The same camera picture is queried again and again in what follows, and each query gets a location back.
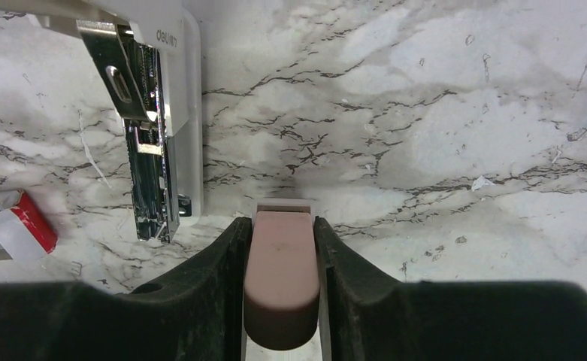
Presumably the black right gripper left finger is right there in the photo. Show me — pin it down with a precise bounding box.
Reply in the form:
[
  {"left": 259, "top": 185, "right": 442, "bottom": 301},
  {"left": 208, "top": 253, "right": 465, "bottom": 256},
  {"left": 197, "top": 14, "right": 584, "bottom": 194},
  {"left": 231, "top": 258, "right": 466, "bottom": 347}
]
[{"left": 0, "top": 217, "right": 252, "bottom": 360}]

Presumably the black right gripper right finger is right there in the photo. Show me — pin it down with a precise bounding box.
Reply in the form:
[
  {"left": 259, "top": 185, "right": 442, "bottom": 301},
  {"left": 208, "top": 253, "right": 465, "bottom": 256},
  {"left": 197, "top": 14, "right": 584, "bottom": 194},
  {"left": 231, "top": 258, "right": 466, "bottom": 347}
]
[{"left": 313, "top": 217, "right": 587, "bottom": 360}]

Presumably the red staple box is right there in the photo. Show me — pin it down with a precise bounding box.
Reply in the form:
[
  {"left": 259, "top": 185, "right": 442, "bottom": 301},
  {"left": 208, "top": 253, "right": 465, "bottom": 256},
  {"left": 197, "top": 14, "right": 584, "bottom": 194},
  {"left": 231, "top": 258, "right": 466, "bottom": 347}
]
[{"left": 0, "top": 190, "right": 58, "bottom": 261}]

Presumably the white stapler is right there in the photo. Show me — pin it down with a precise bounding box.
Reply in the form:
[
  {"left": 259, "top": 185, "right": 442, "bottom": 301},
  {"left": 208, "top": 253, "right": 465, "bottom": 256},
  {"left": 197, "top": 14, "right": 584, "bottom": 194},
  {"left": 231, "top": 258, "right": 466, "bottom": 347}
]
[{"left": 0, "top": 1, "right": 203, "bottom": 244}]

